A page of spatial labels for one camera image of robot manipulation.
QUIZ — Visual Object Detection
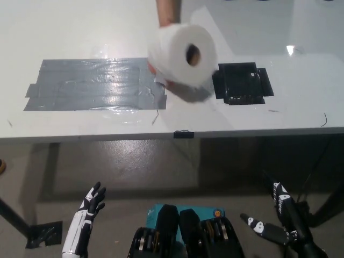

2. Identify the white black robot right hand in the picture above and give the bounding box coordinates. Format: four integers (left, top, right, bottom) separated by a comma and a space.
240, 169, 314, 247

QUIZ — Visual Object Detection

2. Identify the person's bare hand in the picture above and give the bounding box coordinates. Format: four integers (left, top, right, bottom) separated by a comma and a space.
157, 13, 182, 28

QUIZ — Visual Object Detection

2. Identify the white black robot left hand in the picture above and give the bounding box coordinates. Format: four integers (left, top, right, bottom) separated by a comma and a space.
62, 181, 107, 255

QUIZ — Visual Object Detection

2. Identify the white toilet paper roll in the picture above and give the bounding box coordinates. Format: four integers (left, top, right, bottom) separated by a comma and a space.
147, 23, 218, 89

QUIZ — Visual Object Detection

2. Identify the teal robot torso box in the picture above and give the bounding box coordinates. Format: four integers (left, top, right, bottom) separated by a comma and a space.
146, 203, 226, 242

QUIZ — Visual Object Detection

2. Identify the black ribbed robot torso block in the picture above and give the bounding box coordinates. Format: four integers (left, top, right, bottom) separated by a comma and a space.
178, 206, 245, 258
128, 204, 187, 258

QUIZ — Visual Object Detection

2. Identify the black floor tape patch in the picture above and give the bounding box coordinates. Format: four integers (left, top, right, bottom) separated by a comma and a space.
25, 220, 63, 248

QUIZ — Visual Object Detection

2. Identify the black slanted table leg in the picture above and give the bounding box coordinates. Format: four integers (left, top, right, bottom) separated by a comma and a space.
0, 197, 33, 240
311, 171, 344, 221

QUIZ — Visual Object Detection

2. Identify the grey duct tape patch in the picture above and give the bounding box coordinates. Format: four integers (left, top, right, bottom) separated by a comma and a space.
23, 58, 168, 111

